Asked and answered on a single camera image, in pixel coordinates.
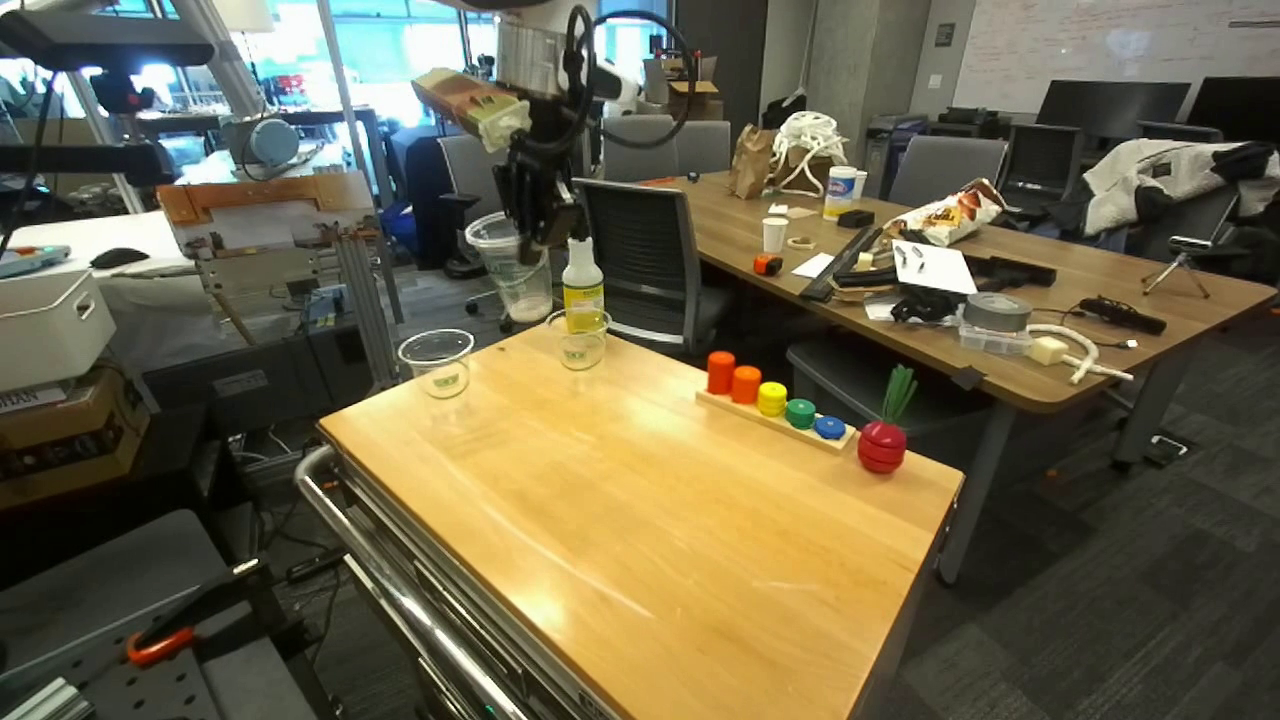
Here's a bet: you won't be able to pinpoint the grey duct tape roll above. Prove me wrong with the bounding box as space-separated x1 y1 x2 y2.
962 292 1034 335

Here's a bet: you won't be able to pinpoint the black mesh office chair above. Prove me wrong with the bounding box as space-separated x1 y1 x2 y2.
574 177 739 358

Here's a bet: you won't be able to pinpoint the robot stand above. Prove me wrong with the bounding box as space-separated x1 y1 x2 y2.
0 508 326 720

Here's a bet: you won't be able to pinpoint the white paper sheet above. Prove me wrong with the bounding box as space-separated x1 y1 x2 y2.
889 239 980 297

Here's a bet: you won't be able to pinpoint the black gloves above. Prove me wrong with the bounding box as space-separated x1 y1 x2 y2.
888 287 963 327

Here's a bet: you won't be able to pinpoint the white hose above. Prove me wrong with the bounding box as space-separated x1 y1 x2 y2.
1024 323 1137 386

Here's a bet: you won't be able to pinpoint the white wipes canister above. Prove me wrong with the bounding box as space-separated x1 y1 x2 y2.
822 165 868 222

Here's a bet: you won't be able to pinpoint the grey office chair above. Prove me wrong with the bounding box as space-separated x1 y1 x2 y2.
887 134 1010 210

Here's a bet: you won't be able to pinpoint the cardboard box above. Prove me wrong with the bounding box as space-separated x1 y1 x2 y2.
0 368 152 513

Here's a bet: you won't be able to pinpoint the row of monitors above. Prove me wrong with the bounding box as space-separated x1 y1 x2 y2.
1034 76 1280 147

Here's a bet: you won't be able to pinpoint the small tripod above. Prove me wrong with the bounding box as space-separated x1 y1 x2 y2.
1141 195 1242 300

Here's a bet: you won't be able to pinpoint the black handheld device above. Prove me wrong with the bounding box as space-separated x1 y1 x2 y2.
1077 295 1169 337

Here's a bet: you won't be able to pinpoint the camera on mount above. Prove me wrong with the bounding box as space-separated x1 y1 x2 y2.
0 8 217 116

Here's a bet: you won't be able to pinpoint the long wooden conference table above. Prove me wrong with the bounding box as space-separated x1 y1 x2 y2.
640 170 1280 587

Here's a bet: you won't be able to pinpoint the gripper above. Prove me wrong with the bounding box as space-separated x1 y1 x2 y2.
494 128 586 267

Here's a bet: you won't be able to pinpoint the wooden toy base board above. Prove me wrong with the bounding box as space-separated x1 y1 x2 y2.
695 388 858 457

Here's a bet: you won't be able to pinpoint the clear plastic cup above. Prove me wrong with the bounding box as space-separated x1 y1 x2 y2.
398 328 476 401
545 308 612 372
465 212 556 323

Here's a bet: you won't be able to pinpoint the whiteboard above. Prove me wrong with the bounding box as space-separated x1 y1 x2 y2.
951 0 1280 87

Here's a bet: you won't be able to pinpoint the orange handled clamp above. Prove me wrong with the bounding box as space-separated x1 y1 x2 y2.
124 558 267 669

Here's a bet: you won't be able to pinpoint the long black bar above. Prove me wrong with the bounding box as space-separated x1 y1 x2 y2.
799 225 887 302

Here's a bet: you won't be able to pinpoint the wooden top tool cart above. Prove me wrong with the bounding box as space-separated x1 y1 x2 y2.
294 320 967 720

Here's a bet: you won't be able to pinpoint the brown paper bag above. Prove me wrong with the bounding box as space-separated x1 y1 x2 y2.
728 124 780 200

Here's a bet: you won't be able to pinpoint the red toy radish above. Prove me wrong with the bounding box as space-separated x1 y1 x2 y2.
857 365 919 475

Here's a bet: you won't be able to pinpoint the wooden frame fixture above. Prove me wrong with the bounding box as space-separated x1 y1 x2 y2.
156 170 407 393

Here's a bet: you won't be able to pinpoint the chips bag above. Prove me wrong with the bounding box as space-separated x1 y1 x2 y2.
884 178 1007 249

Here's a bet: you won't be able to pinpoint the white storage bin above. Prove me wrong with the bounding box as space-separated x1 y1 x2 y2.
0 267 119 394

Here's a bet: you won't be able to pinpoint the white rope bundle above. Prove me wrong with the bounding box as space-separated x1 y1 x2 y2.
769 110 850 197

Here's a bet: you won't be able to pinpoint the white and black jacket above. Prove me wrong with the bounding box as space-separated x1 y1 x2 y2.
1083 138 1280 239

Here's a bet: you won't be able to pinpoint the spray bottle with yellow liquid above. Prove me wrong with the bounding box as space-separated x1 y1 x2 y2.
561 237 606 334

